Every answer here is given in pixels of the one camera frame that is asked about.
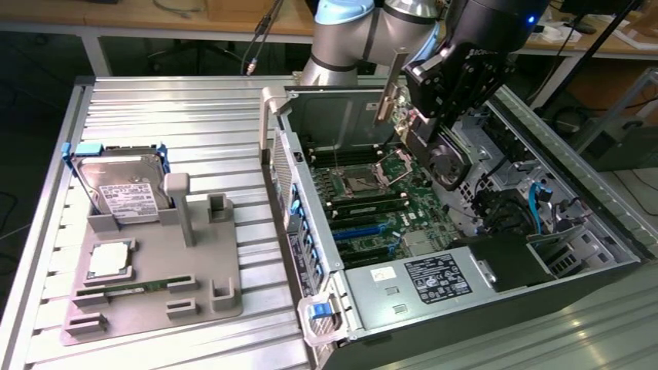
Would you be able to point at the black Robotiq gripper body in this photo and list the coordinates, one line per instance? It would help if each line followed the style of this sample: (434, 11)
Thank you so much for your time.
(492, 27)

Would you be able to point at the expansion card with metal bracket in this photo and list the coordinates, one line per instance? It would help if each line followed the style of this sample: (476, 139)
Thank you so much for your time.
(447, 165)

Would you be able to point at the white and black device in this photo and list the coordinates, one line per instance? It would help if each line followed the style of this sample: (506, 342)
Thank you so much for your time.
(558, 34)

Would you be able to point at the black tripod pole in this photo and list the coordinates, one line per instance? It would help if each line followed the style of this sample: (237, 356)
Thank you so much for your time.
(584, 54)

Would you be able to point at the black monitor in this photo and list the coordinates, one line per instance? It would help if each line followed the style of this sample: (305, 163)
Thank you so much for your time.
(591, 5)

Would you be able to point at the silver metal disk bay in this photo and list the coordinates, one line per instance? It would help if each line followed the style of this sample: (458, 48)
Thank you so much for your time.
(488, 165)

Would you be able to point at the black RAM slot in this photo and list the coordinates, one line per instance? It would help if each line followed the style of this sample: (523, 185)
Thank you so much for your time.
(349, 156)

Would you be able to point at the thin metal locking lever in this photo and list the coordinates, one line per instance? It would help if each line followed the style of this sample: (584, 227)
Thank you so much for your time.
(336, 156)

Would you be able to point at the CPU socket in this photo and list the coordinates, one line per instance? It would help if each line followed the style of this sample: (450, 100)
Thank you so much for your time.
(356, 181)

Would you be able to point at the dark grey cabinet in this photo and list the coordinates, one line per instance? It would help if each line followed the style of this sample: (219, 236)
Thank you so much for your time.
(631, 150)

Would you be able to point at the green motherboard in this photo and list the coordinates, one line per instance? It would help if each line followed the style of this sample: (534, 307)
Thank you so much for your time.
(422, 208)

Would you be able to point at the black RAM stick white label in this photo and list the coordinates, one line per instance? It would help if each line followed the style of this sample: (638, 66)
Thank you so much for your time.
(364, 209)

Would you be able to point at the blue expansion slot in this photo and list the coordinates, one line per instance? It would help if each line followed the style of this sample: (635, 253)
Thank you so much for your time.
(361, 232)

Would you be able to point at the black chair base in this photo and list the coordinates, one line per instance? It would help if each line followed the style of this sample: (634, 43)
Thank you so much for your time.
(203, 44)

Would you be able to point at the blue card retainer clips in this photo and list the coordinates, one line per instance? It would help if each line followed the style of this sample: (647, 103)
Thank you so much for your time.
(303, 231)

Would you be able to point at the black expansion slot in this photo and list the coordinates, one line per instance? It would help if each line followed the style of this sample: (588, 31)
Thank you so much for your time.
(367, 255)

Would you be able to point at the black plastic shroud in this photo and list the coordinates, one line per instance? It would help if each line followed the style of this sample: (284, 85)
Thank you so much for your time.
(514, 266)

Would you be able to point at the silver power supply unit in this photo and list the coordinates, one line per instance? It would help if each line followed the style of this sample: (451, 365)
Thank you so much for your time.
(390, 304)

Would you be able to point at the open black PC case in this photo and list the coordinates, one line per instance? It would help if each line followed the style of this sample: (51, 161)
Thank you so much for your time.
(564, 308)

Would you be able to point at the blue case latch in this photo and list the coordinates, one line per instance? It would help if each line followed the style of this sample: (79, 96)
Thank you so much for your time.
(319, 311)

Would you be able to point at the hard disk drive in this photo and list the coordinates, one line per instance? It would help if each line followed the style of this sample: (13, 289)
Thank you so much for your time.
(123, 192)

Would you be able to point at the grey plastic parts rack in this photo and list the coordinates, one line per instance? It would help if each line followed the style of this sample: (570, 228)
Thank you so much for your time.
(153, 246)

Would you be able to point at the silver CPU chip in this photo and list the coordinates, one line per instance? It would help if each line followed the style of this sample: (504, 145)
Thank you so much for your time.
(108, 260)

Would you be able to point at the green RAM stick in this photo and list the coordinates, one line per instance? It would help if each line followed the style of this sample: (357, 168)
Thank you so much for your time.
(139, 288)

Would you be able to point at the wooden desk white frame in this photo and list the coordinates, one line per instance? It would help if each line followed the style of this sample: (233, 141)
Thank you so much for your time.
(547, 47)
(51, 13)

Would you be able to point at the aluminium profile frame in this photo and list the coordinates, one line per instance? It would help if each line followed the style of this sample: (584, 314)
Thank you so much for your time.
(624, 98)

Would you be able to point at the grey vented metal bracket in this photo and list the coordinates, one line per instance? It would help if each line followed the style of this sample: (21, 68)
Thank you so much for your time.
(562, 258)

